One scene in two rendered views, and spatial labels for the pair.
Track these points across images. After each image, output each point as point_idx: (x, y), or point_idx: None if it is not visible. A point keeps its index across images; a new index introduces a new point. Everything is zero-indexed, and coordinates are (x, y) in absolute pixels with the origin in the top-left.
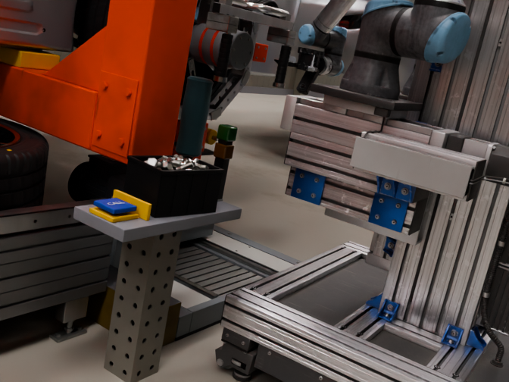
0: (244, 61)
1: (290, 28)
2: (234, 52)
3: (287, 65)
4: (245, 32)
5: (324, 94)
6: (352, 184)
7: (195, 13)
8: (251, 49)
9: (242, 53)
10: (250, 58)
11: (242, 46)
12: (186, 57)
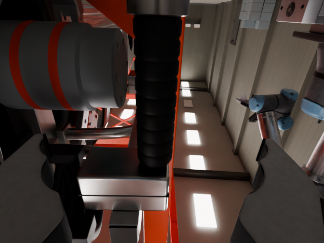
0: (118, 51)
1: (139, 216)
2: (125, 59)
3: (176, 101)
4: (124, 101)
5: (306, 31)
6: None
7: (181, 63)
8: (116, 86)
9: (121, 65)
10: (114, 65)
11: (123, 78)
12: (184, 29)
